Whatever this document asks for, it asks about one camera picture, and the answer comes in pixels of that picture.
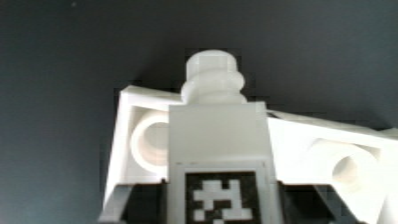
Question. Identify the white square tabletop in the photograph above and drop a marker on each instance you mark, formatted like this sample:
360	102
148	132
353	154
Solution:
328	153

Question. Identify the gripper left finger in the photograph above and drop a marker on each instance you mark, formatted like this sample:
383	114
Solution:
136	205

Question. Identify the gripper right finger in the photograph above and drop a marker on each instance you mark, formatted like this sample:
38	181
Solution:
313	205

